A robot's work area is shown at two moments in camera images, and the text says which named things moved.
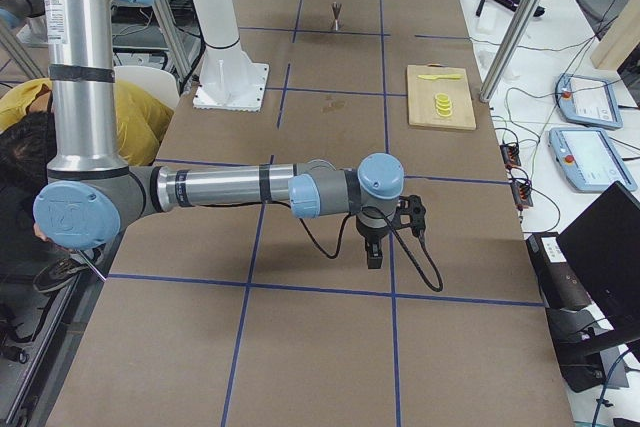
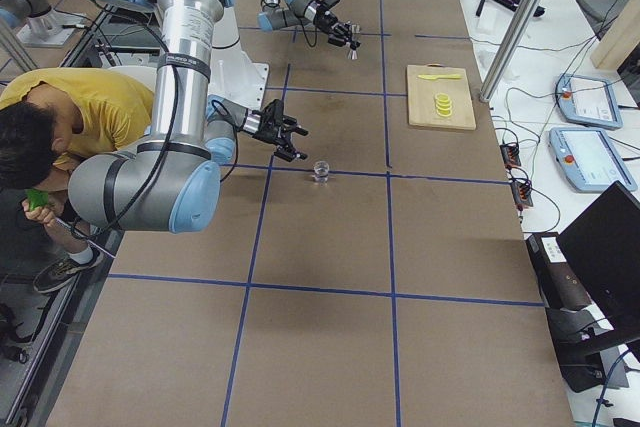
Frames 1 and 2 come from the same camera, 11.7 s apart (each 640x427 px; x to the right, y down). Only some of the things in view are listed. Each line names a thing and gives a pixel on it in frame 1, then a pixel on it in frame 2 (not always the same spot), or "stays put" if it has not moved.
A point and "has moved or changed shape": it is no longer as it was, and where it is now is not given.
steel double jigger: (336, 25) has moved or changed shape
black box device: (562, 283) stays put
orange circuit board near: (522, 194) stays put
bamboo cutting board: (439, 97) stays put
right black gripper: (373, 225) -> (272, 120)
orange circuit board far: (510, 155) stays put
